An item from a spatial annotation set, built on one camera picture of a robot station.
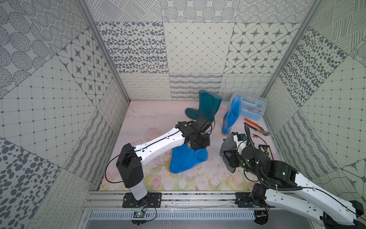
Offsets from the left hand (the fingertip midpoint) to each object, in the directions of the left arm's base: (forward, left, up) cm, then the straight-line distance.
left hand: (214, 149), depth 73 cm
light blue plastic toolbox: (+37, -32, -7) cm, 50 cm away
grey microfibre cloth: (-1, -6, +8) cm, 10 cm away
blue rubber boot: (+16, -10, +8) cm, 21 cm away
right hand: (-3, -5, +2) cm, 6 cm away
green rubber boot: (+30, +1, +3) cm, 31 cm away
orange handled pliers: (+27, -38, -19) cm, 50 cm away
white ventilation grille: (-27, +21, -19) cm, 39 cm away
